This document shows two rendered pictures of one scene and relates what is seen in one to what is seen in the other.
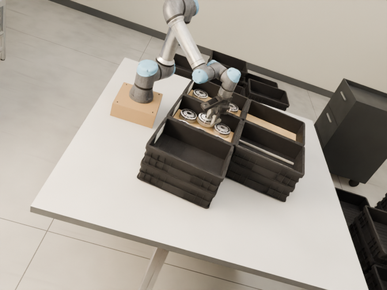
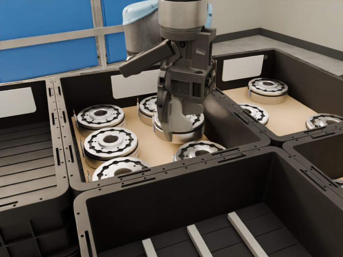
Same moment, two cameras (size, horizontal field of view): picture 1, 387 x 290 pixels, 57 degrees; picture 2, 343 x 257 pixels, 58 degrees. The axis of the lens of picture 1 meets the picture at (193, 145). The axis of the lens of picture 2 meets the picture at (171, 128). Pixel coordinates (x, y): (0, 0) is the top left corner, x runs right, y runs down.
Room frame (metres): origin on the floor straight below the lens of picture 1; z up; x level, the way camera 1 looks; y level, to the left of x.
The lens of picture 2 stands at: (1.59, -0.51, 1.19)
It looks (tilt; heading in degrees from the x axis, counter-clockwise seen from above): 32 degrees down; 66
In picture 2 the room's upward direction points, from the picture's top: straight up
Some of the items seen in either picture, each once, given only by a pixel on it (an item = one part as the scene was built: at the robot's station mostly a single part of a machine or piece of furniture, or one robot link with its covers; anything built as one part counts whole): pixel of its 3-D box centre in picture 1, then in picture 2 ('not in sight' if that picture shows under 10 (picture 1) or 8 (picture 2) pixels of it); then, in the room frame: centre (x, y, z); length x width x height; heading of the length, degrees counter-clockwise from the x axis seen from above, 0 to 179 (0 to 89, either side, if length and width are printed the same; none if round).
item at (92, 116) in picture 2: not in sight; (100, 113); (1.68, 0.10, 0.86); 0.05 x 0.05 x 0.01
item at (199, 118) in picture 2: (207, 118); (179, 117); (1.82, -0.01, 0.88); 0.10 x 0.10 x 0.01
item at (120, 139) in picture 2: not in sight; (110, 139); (1.68, -0.01, 0.86); 0.05 x 0.05 x 0.01
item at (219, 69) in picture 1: (215, 71); not in sight; (1.83, 0.04, 1.17); 0.11 x 0.11 x 0.08; 64
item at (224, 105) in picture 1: (221, 103); (186, 62); (1.81, -0.06, 1.01); 0.09 x 0.08 x 0.12; 133
